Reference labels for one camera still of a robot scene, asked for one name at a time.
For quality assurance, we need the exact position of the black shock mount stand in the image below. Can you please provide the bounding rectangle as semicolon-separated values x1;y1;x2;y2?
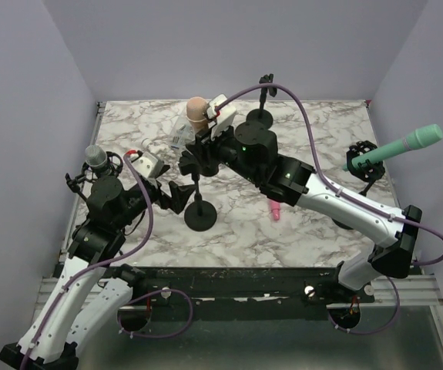
65;152;124;214
329;140;386;231

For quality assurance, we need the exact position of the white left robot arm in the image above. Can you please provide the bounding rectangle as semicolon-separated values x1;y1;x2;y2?
0;164;195;369

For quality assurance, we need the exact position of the small white cylinder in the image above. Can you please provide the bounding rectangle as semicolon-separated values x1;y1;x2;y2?
141;138;153;150

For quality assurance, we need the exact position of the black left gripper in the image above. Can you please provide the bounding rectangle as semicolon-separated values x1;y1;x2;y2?
115;165;197;230

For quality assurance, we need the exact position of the black right shock mount stand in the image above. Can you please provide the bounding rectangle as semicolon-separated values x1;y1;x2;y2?
329;140;386;231

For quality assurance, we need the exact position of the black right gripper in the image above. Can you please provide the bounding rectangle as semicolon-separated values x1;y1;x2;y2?
186;119;260;186

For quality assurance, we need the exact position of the teal microphone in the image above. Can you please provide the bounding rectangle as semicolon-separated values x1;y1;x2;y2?
343;124;443;172

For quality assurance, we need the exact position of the black desk mic stand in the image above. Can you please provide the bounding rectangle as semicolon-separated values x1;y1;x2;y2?
246;87;277;129
178;151;217;232

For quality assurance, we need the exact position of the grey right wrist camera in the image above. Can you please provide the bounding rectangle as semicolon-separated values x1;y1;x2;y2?
205;94;237;140

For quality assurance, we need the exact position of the pink microphone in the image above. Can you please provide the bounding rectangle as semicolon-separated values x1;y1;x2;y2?
269;200;281;221

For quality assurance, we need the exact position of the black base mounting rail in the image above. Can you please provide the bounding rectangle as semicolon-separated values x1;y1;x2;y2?
104;265;378;328

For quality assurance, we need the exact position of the clear plastic parts box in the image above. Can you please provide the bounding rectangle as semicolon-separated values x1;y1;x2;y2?
169;107;195;153

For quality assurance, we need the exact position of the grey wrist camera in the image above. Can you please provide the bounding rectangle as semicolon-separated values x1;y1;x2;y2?
205;94;237;140
133;152;164;179

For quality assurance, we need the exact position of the silver condenser microphone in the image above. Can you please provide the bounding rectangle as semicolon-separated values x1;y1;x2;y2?
85;145;115;182

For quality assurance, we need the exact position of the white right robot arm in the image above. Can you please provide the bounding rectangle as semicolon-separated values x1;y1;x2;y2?
186;121;422;302

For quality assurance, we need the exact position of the beige microphone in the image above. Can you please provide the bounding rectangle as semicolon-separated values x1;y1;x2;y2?
186;96;209;133

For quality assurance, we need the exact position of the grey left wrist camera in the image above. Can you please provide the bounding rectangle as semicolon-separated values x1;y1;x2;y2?
133;152;164;179

